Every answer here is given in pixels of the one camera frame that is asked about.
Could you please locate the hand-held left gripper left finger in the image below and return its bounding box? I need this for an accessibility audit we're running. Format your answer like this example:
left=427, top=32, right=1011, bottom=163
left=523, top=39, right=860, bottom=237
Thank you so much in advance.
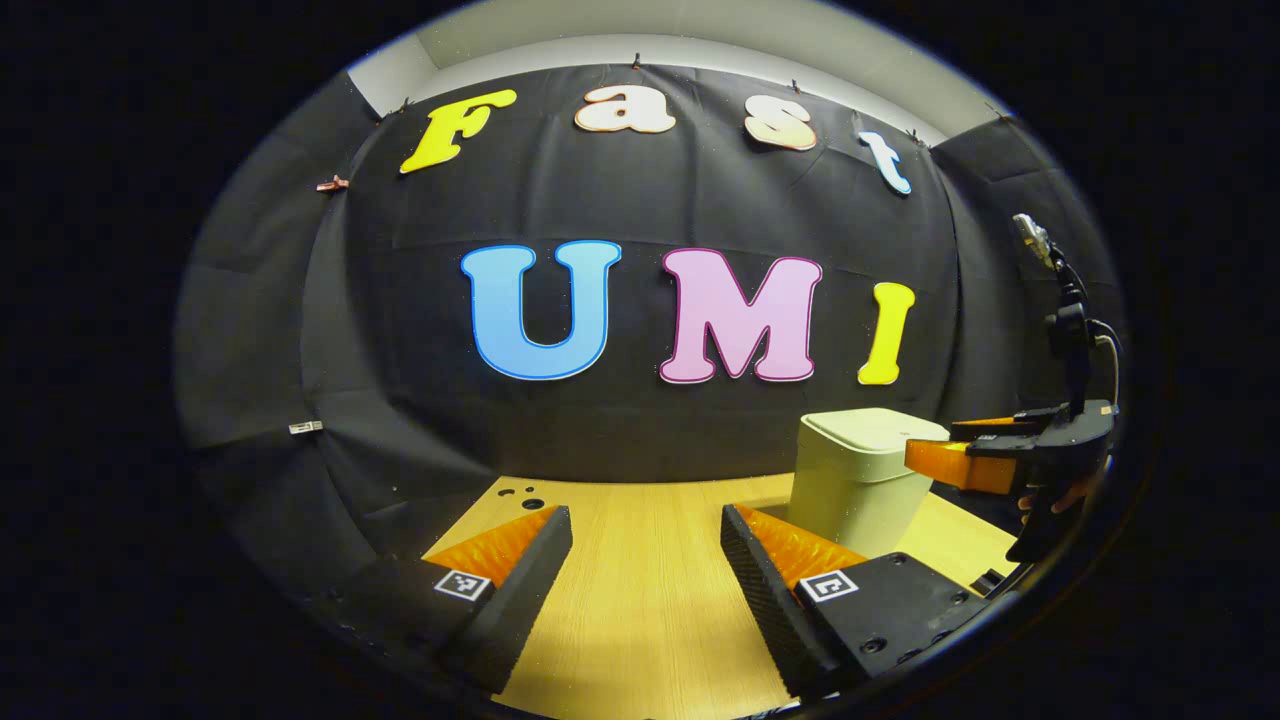
left=320, top=505, right=574, bottom=696

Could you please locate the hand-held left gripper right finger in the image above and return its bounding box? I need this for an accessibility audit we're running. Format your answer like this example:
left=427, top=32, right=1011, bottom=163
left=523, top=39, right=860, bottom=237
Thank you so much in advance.
left=720, top=503, right=1001, bottom=701

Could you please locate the pale green desktop garbage bin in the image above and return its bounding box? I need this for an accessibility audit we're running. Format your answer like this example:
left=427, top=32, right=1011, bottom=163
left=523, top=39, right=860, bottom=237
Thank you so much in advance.
left=787, top=408, right=951, bottom=559

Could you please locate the wooden desktop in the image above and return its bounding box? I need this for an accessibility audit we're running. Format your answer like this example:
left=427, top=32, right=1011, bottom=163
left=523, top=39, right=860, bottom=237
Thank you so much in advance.
left=422, top=473, right=1019, bottom=719

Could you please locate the black backdrop cloth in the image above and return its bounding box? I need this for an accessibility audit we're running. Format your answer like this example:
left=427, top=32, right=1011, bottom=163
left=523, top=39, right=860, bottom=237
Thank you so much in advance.
left=172, top=62, right=1121, bottom=641

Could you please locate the black articulated camera stand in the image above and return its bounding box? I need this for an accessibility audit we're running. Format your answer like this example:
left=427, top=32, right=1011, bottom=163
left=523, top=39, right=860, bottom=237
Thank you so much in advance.
left=1013, top=213, right=1121, bottom=413

